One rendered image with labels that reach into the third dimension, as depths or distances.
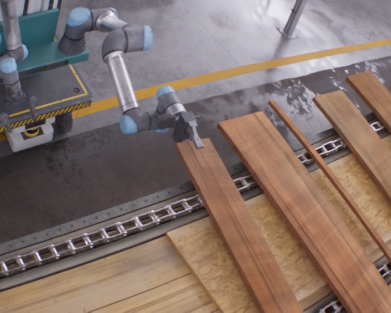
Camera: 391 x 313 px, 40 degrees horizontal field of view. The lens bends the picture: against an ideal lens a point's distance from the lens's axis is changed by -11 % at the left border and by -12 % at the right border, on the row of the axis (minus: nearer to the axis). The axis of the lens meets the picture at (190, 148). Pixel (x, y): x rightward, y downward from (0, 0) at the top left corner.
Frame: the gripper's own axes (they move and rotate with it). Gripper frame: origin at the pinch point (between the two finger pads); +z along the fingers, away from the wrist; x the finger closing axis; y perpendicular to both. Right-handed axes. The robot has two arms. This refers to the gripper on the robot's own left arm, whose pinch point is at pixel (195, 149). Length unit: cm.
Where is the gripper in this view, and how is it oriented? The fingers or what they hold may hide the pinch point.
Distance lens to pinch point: 221.4
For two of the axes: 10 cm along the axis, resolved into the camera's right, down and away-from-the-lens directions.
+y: 8.8, -1.5, 4.5
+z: 4.0, 7.5, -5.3
